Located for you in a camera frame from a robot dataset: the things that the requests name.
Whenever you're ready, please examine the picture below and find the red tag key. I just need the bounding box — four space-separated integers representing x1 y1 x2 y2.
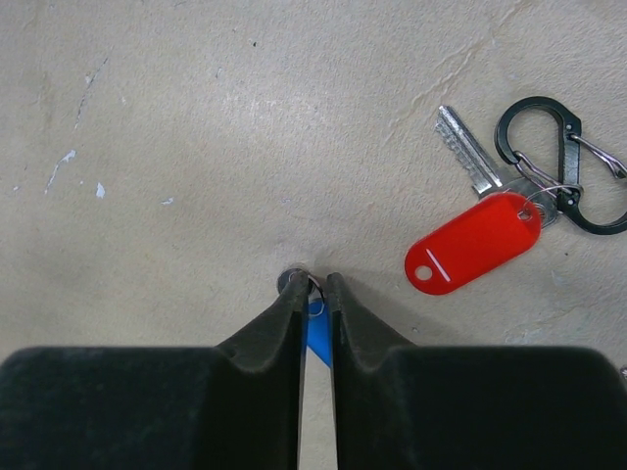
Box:
405 105 558 296

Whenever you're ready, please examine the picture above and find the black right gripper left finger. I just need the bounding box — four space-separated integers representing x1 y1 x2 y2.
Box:
1 272 309 469

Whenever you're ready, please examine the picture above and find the black carabiner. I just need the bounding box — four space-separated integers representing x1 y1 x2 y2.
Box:
494 96 626 236

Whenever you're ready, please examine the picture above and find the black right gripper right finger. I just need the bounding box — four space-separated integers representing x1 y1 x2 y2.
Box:
327 273 626 469

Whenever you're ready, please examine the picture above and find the blue tag key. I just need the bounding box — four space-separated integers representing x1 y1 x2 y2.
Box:
277 267 332 367

